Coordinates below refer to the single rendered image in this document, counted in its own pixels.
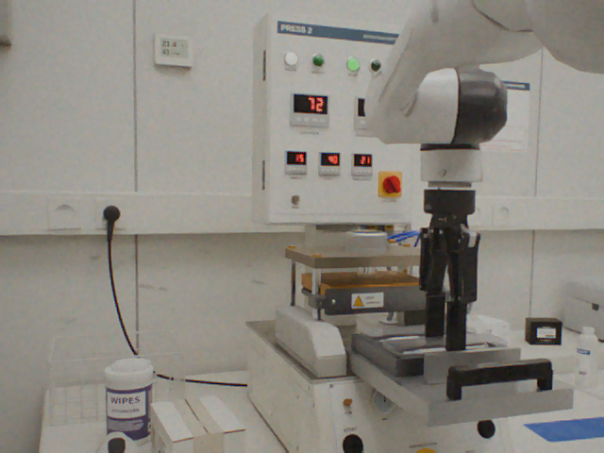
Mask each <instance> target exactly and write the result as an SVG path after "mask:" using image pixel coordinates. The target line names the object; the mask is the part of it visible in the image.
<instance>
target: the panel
mask: <svg viewBox="0 0 604 453"><path fill-rule="evenodd" d="M326 386H327V403H328V410H329V419H330V426H331V434H333V442H334V450H335V453H348V452H347V451H345V449H344V441H345V439H347V438H348V437H350V436H357V437H359V438H360V439H361V440H362V444H363V448H362V451H361V452H360V453H507V452H506V447H505V443H504V437H503V432H502V427H501V423H499V418H498V419H491V420H492V421H493V422H494V423H495V434H494V435H492V436H484V435H482V433H481V432H480V430H479V424H480V422H481V421H475V422H466V423H459V424H451V425H442V426H435V427H427V426H426V425H424V424H423V423H422V422H420V421H419V420H417V419H415V418H414V417H412V416H411V414H410V413H408V412H407V411H405V410H404V409H401V408H400V407H399V406H397V405H396V404H395V407H394V410H393V411H391V412H390V413H385V415H380V413H378V412H376V411H374V410H373V409H372V407H371V403H370V398H371V394H372V393H373V391H376V389H374V388H372V386H371V385H370V384H368V383H367V382H365V381H364V380H363V379H356V380H345V381H334V382H326Z"/></svg>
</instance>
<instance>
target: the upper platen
mask: <svg viewBox="0 0 604 453"><path fill-rule="evenodd" d="M419 280H420V278H419V277H413V276H409V275H406V273H401V272H398V271H395V270H390V271H376V267H363V268H356V272H325V273H322V294H323V295H325V290H326V289H352V287H377V286H401V285H419ZM301 286H304V289H301V293H302V294H304V295H306V296H309V294H312V273H301Z"/></svg>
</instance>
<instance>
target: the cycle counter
mask: <svg viewBox="0 0 604 453"><path fill-rule="evenodd" d="M297 111H309V112H324V97H310V96H297Z"/></svg>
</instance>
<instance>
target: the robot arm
mask: <svg viewBox="0 0 604 453"><path fill-rule="evenodd" d="M543 47H545V48H546V49H547V50H548V53H549V54H550V55H551V56H552V57H553V59H555V60H557V61H559V62H561V63H563V64H566V66H569V67H571V68H573V69H575V70H577V71H579V72H584V73H592V74H600V75H604V0H421V1H420V2H418V3H417V4H415V6H414V8H413V11H412V13H411V15H410V17H409V19H408V21H407V22H406V24H405V26H404V28H403V30H401V32H400V34H399V35H398V38H397V40H396V42H395V44H394V47H393V48H392V51H391V53H390V55H389V57H387V58H386V60H385V61H384V64H383V65H382V67H381V68H380V69H379V70H378V72H377V73H376V74H375V75H374V77H373V78H372V79H371V81H370V83H369V85H368V88H367V90H366V94H365V106H364V110H365V117H366V124H367V128H368V131H370V133H371V134H372V135H373V136H376V137H377V138H378V139H380V140H381V141H382V142H383V143H385V144H390V143H421V147H420V151H421V181H426V182H427V183H428V187H435V188H438V190H424V213H428V214H431V216H430V222H429V226H428V227H420V237H421V257H420V280H419V289H420V291H424V292H425V296H426V319H425V337H438V336H444V323H445V300H446V296H444V295H445V293H444V292H443V291H442V288H443V283H444V278H445V267H447V268H448V277H449V286H450V295H451V300H450V301H447V312H446V351H448V352H450V351H463V350H466V325H467V305H469V304H470V303H476V301H477V300H478V247H479V242H480V233H478V232H471V230H470V229H469V226H468V222H467V216H468V214H473V213H475V212H476V195H477V191H475V190H441V188H472V182H482V181H483V169H482V166H481V150H480V143H488V142H490V141H491V140H492V139H493V138H494V137H495V136H496V135H497V134H498V132H499V131H500V130H502V129H503V128H504V127H505V126H506V124H507V119H508V112H507V108H508V88H507V87H506V86H505V85H504V83H503V82H502V81H501V80H499V77H498V76H497V75H496V74H495V73H494V72H488V71H483V70H481V69H479V65H488V63H501V62H513V61H516V60H519V59H522V58H525V57H529V56H531V55H534V54H536V53H537V52H538V50H539V49H540V48H543Z"/></svg>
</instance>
